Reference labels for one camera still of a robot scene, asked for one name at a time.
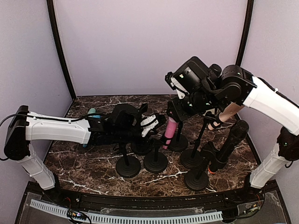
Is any cream pink microphone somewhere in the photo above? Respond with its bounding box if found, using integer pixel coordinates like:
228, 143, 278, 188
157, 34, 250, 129
207, 103, 244, 130

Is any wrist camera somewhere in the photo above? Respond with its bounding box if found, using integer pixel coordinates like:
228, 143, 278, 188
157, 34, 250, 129
164, 71, 189, 99
141, 113, 166, 137

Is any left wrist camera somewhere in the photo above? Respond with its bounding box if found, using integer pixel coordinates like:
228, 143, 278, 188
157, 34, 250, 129
141, 113, 166, 137

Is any black frame post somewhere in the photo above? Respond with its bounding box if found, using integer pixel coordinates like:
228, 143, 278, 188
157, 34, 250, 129
235, 0, 254, 66
46, 0, 77, 101

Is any black mic stand blue mic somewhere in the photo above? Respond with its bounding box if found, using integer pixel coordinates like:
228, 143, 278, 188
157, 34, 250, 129
131, 142, 151, 155

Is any left black frame post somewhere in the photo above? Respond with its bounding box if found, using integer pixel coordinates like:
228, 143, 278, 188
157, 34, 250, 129
46, 0, 77, 101

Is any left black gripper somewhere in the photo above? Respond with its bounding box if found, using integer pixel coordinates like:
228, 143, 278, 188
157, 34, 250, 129
114, 120, 164, 153

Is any black mic stand cream mic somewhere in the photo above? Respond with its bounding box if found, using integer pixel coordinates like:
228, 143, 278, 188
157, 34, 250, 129
180, 111, 216, 169

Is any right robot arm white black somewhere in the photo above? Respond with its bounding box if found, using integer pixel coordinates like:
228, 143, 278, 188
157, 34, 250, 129
165, 56, 299, 203

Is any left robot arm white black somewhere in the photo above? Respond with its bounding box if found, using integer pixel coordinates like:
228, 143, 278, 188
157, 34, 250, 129
4, 104, 159, 203

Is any blue microphone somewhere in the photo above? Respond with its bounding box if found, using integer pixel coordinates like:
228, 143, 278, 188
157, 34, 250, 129
83, 115, 101, 148

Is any right black frame post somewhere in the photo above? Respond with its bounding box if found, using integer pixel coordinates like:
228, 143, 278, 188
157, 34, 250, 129
235, 0, 254, 66

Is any black microphone orange base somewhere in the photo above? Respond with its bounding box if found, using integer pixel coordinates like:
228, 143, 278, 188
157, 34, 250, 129
208, 120, 249, 173

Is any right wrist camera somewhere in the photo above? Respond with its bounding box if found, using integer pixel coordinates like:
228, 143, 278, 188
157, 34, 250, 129
164, 71, 189, 99

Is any mint green microphone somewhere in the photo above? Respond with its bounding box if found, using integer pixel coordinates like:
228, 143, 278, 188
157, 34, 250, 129
88, 108, 96, 116

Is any black front table rail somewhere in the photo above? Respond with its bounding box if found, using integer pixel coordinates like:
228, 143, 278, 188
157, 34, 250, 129
28, 182, 264, 212

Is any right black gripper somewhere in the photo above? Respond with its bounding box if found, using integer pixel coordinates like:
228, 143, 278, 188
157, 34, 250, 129
167, 87, 222, 121

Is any white slotted cable duct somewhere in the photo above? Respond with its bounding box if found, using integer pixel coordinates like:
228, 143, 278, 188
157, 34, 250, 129
29, 199, 223, 224

